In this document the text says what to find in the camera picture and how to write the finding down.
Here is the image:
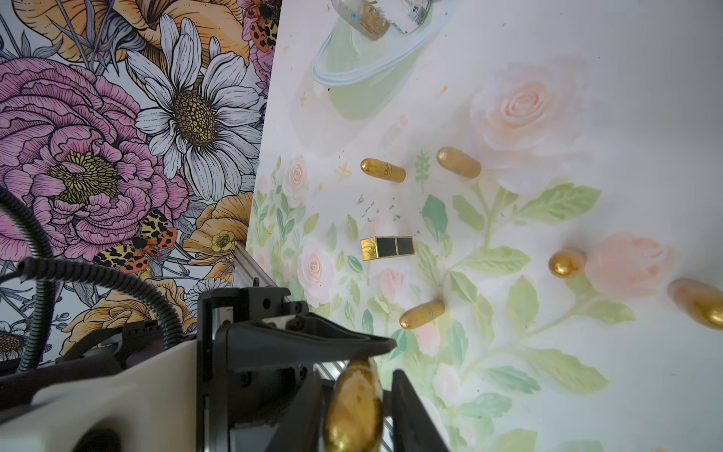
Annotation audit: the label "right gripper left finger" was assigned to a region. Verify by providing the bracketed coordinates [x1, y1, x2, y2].
[265, 371, 323, 452]

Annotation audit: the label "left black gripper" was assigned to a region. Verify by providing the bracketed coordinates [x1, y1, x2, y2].
[197, 287, 397, 451]

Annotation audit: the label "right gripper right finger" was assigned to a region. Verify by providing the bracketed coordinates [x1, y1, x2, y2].
[391, 370, 448, 452]

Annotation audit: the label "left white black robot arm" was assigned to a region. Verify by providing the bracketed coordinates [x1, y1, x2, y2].
[1, 287, 395, 451]

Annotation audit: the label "square black gold lipstick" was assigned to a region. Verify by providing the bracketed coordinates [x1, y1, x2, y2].
[360, 237, 415, 262]

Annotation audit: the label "clear jar brown contents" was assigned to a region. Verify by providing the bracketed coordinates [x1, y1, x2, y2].
[331, 0, 391, 41]

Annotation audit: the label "left aluminium corner post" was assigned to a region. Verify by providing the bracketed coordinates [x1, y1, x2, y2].
[232, 244, 277, 288]

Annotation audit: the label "left black corrugated cable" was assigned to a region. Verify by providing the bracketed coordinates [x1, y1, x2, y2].
[0, 185, 185, 374]

